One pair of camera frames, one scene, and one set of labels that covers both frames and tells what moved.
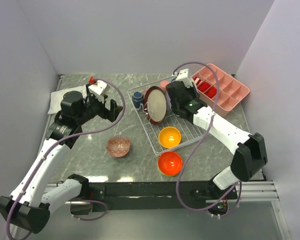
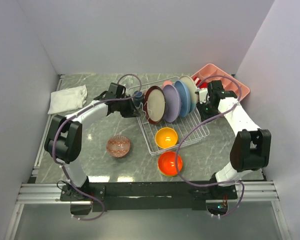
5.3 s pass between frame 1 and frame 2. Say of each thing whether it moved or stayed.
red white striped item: stayed
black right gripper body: moved
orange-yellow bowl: moved
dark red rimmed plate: stayed
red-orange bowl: stayed
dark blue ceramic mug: stayed
